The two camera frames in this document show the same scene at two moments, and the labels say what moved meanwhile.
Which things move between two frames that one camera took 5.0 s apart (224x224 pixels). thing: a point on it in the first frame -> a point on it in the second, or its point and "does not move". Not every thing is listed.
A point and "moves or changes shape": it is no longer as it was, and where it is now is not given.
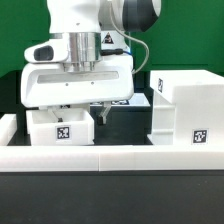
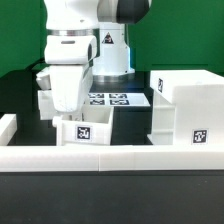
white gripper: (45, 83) -> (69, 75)
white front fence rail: (110, 158) does not move
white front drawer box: (76, 129) moves or changes shape
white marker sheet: (137, 99) does not move
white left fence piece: (8, 128) does not move
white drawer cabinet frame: (187, 107) does not move
